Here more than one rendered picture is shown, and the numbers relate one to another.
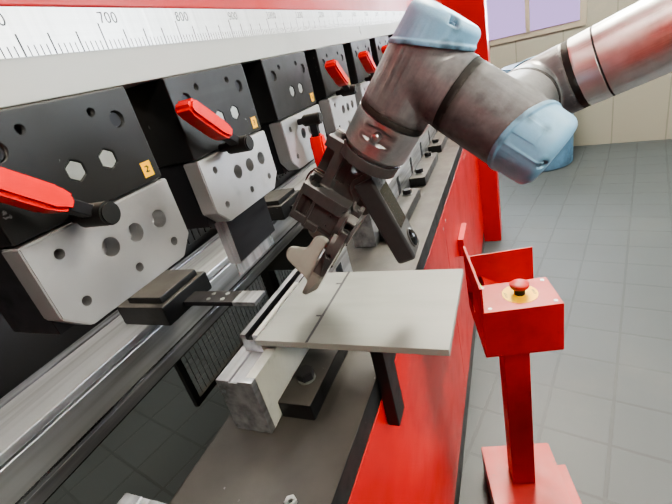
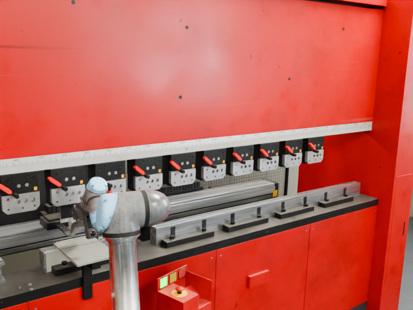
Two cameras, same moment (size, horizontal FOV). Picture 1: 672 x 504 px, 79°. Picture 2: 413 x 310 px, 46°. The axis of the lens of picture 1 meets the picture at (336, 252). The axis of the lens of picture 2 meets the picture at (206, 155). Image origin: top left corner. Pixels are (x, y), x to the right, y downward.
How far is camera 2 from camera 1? 176 cm
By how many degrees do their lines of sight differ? 28
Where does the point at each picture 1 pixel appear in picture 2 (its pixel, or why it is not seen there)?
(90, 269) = (11, 204)
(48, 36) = (25, 162)
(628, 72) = not seen: hidden behind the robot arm
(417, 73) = (86, 193)
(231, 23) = (85, 154)
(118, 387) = (23, 240)
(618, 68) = not seen: hidden behind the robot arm
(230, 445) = (34, 270)
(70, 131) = (21, 178)
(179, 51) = (59, 163)
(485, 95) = (91, 204)
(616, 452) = not seen: outside the picture
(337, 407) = (64, 277)
